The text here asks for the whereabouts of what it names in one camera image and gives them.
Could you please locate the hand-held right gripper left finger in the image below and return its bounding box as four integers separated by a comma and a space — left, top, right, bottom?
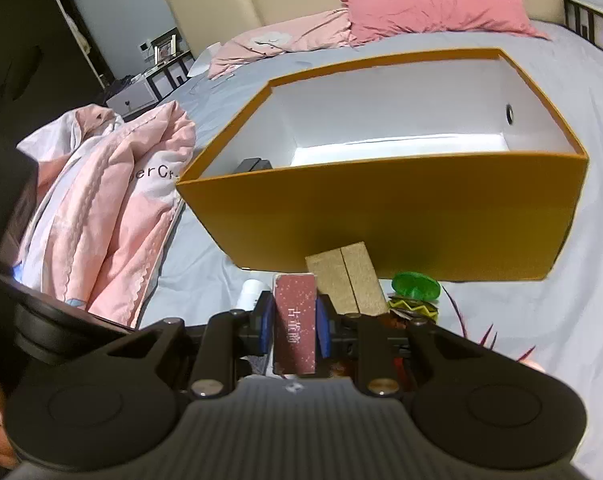
106, 293, 277, 402

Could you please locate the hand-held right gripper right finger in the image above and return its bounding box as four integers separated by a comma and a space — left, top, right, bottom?
314, 295, 483, 397

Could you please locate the dark red small box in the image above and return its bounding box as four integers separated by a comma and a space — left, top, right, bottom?
272, 272, 322, 377

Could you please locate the orange storage box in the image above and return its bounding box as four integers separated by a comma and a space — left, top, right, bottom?
175, 48, 589, 283

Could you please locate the white small bottle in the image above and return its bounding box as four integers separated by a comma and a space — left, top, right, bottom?
238, 279, 273, 312

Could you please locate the brown cork block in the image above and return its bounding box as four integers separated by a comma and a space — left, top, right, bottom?
305, 248, 358, 317
339, 241, 390, 317

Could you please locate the green top toy burger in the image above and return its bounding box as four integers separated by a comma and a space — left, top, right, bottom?
387, 270, 443, 325

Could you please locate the pink white jacket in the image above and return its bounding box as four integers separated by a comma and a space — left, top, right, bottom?
15, 101, 198, 328

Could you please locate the black small item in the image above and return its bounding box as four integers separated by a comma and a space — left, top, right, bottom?
233, 157, 275, 177

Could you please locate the red spiked toy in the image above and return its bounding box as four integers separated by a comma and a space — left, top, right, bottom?
440, 284, 547, 374

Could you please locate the dark wardrobe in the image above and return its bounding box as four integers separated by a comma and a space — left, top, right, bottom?
0, 0, 115, 133

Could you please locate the white black nightstand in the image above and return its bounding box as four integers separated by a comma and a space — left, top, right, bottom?
104, 52, 194, 117
563, 0, 603, 55

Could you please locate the light pink pillow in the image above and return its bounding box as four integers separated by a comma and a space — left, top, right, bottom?
208, 7, 355, 80

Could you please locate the silver photo frame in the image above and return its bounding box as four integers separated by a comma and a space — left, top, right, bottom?
150, 32, 180, 64

